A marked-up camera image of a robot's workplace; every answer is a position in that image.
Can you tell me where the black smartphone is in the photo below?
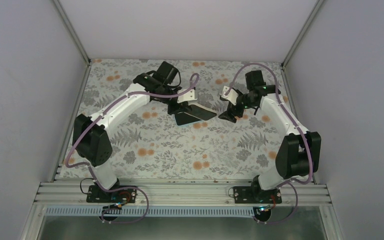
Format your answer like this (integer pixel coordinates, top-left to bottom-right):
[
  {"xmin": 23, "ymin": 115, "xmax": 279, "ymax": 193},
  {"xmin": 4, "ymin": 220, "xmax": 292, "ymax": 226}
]
[{"xmin": 185, "ymin": 103, "xmax": 218, "ymax": 121}]

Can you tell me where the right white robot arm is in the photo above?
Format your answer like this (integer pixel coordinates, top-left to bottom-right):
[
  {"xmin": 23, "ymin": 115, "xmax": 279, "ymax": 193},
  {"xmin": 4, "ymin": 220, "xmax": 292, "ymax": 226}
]
[{"xmin": 219, "ymin": 70, "xmax": 322, "ymax": 204}]

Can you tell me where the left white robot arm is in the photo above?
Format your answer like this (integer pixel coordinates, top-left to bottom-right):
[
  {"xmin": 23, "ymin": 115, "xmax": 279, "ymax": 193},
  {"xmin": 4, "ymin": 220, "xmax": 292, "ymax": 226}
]
[{"xmin": 64, "ymin": 61, "xmax": 200, "ymax": 203}]

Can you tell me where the phone in light blue case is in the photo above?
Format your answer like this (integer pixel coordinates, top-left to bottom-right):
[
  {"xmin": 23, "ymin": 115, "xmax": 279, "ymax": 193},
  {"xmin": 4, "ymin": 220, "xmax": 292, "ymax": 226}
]
[{"xmin": 174, "ymin": 112, "xmax": 203, "ymax": 127}]

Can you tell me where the floral patterned table mat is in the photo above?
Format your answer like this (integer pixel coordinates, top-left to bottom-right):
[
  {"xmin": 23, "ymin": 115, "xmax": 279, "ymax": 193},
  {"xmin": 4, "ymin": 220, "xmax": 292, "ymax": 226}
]
[{"xmin": 58, "ymin": 58, "xmax": 312, "ymax": 181}]

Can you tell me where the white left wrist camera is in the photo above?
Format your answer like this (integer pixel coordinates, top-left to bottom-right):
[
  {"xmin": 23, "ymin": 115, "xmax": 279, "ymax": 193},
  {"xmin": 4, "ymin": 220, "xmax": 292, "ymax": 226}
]
[{"xmin": 177, "ymin": 88, "xmax": 198, "ymax": 103}]

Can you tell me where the aluminium frame right rail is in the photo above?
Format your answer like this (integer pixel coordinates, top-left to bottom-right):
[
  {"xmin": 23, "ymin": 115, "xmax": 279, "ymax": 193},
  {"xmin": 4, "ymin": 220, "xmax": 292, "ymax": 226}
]
[{"xmin": 280, "ymin": 0, "xmax": 325, "ymax": 185}]

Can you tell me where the aluminium frame rail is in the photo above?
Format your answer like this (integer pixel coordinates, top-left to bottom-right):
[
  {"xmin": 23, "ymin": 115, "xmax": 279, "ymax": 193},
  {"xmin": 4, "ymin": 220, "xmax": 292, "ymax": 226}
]
[
  {"xmin": 280, "ymin": 0, "xmax": 325, "ymax": 185},
  {"xmin": 46, "ymin": 0, "xmax": 91, "ymax": 182}
]

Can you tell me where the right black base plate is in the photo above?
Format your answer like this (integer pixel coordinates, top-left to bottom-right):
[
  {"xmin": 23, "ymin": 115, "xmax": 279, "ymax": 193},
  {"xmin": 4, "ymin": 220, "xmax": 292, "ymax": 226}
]
[{"xmin": 232, "ymin": 186, "xmax": 283, "ymax": 204}]

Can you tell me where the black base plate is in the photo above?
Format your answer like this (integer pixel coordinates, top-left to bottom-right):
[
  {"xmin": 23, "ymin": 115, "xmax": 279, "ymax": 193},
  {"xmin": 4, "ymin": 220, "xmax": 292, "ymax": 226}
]
[
  {"xmin": 232, "ymin": 186, "xmax": 283, "ymax": 204},
  {"xmin": 86, "ymin": 184, "xmax": 137, "ymax": 205}
]

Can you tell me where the white slotted cable duct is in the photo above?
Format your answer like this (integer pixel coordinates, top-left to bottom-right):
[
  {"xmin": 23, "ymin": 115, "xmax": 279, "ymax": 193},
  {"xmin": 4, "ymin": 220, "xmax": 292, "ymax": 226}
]
[{"xmin": 45, "ymin": 205, "xmax": 254, "ymax": 218}]

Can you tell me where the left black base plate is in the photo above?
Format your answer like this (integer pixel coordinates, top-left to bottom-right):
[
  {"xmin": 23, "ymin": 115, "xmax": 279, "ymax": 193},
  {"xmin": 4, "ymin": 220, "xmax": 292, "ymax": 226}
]
[{"xmin": 86, "ymin": 184, "xmax": 137, "ymax": 205}]

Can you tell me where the aluminium frame left rail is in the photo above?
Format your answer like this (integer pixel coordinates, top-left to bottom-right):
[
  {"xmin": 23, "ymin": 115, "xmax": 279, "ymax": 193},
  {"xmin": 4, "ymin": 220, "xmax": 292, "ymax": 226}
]
[{"xmin": 46, "ymin": 0, "xmax": 91, "ymax": 182}]

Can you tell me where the aluminium front rail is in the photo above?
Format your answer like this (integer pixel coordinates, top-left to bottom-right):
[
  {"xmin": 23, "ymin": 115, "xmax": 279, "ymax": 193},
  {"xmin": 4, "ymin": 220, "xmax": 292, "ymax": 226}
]
[{"xmin": 33, "ymin": 180, "xmax": 332, "ymax": 207}]

